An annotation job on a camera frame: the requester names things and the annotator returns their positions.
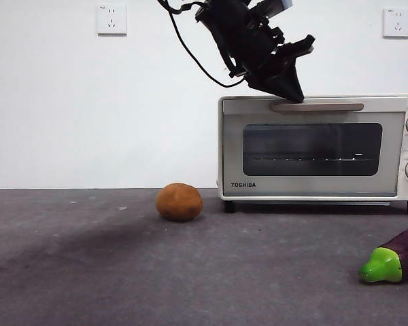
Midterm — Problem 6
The white toaster oven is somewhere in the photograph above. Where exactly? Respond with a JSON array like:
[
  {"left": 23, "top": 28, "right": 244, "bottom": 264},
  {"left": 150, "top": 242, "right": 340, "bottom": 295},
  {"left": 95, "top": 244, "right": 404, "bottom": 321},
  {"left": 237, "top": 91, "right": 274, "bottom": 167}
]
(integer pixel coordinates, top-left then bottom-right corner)
[{"left": 216, "top": 94, "right": 408, "bottom": 215}]

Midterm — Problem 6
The metal wire oven rack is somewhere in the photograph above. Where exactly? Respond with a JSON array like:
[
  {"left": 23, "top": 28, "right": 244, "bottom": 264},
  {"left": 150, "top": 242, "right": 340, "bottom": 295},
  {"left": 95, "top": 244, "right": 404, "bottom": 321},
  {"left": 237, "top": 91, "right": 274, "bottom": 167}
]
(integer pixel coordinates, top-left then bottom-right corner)
[{"left": 253, "top": 153, "right": 375, "bottom": 162}]

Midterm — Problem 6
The white wall socket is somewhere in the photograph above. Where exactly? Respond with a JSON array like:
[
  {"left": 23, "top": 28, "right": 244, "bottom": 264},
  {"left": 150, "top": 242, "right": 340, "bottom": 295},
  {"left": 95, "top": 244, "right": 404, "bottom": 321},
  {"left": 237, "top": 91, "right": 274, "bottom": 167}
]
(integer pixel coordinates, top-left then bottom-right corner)
[
  {"left": 97, "top": 4, "right": 128, "bottom": 37},
  {"left": 382, "top": 8, "right": 408, "bottom": 39}
]

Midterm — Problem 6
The glass oven door beige handle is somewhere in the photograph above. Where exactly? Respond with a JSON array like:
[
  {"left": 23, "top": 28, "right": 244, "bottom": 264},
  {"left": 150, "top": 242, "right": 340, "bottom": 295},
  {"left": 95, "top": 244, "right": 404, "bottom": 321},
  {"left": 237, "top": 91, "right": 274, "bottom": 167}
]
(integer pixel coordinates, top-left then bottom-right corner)
[{"left": 222, "top": 98, "right": 406, "bottom": 198}]

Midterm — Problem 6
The brown potato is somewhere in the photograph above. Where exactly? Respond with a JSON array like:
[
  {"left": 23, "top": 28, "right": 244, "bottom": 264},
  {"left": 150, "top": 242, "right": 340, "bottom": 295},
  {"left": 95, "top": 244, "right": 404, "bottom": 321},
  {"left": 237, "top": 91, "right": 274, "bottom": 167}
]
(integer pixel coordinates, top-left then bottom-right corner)
[{"left": 155, "top": 182, "right": 203, "bottom": 223}]

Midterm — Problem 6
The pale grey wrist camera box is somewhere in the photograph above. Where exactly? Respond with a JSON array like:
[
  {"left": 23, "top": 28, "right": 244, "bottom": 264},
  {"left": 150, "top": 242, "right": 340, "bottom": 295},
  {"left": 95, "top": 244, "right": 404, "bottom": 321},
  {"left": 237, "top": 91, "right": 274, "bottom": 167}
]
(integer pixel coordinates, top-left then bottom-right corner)
[{"left": 250, "top": 0, "right": 295, "bottom": 18}]

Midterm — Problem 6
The black camera cable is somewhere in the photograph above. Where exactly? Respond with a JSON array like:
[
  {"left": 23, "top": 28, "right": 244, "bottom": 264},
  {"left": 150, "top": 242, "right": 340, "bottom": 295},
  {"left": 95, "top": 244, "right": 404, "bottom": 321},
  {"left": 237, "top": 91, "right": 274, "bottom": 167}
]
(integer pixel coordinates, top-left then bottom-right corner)
[{"left": 158, "top": 0, "right": 248, "bottom": 88}]

